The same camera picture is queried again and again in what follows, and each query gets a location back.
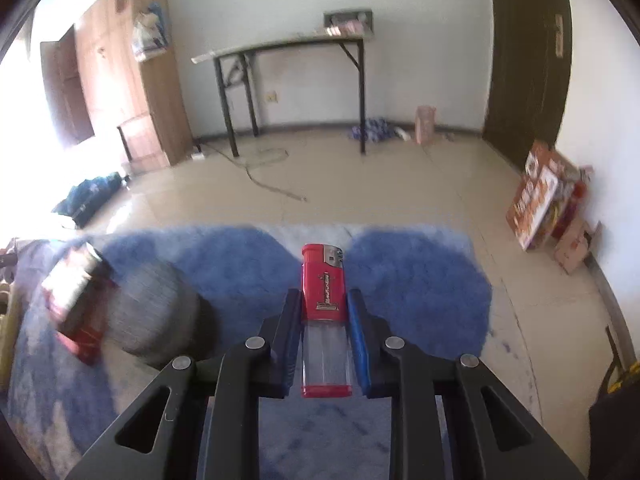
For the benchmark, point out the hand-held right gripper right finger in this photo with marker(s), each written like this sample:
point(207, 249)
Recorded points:
point(356, 340)

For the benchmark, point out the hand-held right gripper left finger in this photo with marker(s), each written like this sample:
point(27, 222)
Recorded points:
point(294, 340)

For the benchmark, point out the pink tube clear cap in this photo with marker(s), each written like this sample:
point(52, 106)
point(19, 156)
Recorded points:
point(322, 300)

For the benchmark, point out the large dark round sponge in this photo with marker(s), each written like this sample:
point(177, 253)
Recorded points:
point(150, 305)

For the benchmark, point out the red cigarette pack white print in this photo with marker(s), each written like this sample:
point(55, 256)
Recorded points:
point(75, 290)

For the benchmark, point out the beige plastic basin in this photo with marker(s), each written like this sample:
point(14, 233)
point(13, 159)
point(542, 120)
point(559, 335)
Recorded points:
point(6, 340)

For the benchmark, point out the blue and white blanket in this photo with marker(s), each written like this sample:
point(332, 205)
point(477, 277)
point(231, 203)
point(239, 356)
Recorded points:
point(225, 265)

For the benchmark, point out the white power strip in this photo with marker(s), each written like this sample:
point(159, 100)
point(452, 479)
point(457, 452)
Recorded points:
point(198, 154)

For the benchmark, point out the blue plastic wrappers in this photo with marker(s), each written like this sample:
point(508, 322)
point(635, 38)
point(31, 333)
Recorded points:
point(372, 130)

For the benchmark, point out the pink bag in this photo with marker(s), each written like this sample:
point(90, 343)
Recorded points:
point(425, 124)

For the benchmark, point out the pale pink cardboard box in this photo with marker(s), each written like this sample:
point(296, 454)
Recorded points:
point(572, 247)

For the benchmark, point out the colourful printed cardboard box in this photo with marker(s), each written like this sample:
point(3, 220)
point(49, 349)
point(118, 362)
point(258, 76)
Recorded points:
point(542, 195)

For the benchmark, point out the dark blue cloth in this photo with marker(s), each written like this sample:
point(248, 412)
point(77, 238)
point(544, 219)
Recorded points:
point(90, 197)

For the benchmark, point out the black bag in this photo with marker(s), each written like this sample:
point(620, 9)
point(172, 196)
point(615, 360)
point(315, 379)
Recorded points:
point(617, 420)

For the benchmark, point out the black-legged folding table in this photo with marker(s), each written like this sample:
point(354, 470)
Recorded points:
point(280, 46)

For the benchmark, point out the wooden wardrobe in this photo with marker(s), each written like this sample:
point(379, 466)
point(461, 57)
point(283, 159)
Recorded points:
point(115, 75)

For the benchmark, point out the dark wooden door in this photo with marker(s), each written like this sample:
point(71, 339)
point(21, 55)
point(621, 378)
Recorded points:
point(525, 60)

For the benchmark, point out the white and blue plastic bag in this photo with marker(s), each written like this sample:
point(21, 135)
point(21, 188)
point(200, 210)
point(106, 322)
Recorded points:
point(149, 32)

